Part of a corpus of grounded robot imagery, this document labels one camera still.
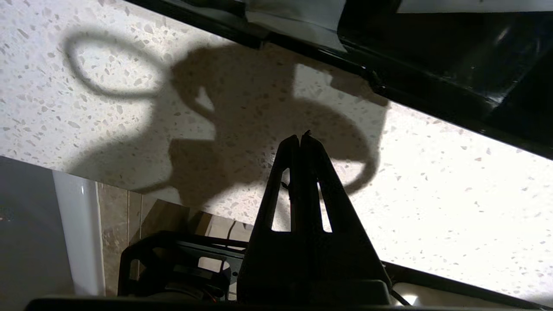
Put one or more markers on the black and orange left arm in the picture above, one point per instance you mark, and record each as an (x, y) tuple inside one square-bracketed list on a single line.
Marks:
[(173, 268)]

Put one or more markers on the white and grey bathroom fixture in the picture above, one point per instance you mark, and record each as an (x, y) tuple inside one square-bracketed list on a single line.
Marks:
[(77, 237)]

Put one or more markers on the translucent toothbrush packet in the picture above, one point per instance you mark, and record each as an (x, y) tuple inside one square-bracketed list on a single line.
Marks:
[(298, 21)]

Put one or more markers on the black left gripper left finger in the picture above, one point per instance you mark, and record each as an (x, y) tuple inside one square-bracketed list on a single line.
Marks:
[(268, 259)]

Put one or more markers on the glossy black box drawer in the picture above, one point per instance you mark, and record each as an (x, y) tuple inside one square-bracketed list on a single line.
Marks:
[(432, 65)]

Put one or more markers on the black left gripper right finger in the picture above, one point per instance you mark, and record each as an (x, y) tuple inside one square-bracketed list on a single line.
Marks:
[(350, 259)]

